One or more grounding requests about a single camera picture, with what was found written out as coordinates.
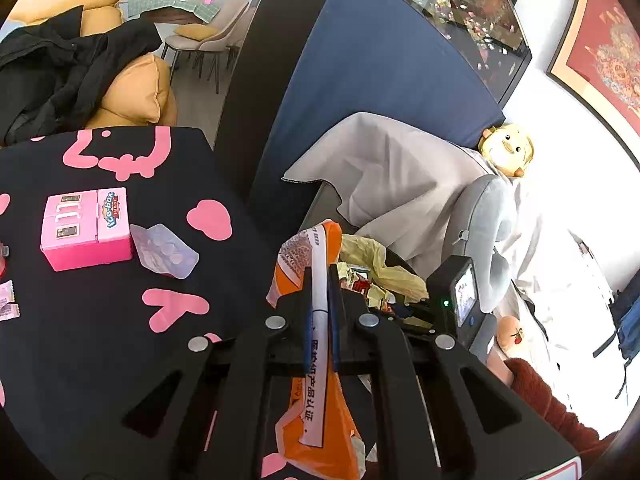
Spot blue backpack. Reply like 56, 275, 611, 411
592, 287, 640, 401

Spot grey neck pillow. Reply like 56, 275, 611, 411
452, 175, 518, 311

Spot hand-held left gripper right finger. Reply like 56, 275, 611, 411
327, 265, 581, 480

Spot dark brown panel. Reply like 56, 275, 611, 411
214, 0, 341, 221

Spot yellow chair cushion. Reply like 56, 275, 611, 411
174, 22, 221, 41

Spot clear blister pack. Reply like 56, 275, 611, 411
129, 223, 200, 279

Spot black jacket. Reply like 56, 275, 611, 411
0, 5, 163, 147

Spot pink toy fridge box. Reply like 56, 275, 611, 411
40, 187, 135, 272

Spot yellow plastic bin bag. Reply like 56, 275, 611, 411
337, 234, 431, 311

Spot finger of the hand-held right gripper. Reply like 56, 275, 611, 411
387, 300, 441, 333

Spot white bed sheet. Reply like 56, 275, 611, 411
500, 180, 631, 436

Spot orange sofa cushions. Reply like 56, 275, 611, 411
80, 5, 178, 128

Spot peach round plush toy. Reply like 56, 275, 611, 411
495, 315, 527, 356

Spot red framed picture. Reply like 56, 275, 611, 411
546, 0, 640, 138

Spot beige dining chair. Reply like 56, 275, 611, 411
162, 0, 251, 93

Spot glass fish tank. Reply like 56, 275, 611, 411
350, 0, 532, 106

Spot yellow plush toy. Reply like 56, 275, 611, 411
477, 122, 535, 178

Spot orange plastic wrapper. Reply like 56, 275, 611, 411
266, 219, 366, 480

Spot table with green checked cloth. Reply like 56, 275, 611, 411
122, 0, 221, 23

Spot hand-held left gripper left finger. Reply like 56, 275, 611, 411
85, 267, 315, 480

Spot grey cloth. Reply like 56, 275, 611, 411
282, 112, 546, 281

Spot dark blue upright board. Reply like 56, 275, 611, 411
247, 0, 507, 241

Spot black blanket with pink hearts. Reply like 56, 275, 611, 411
0, 127, 381, 480

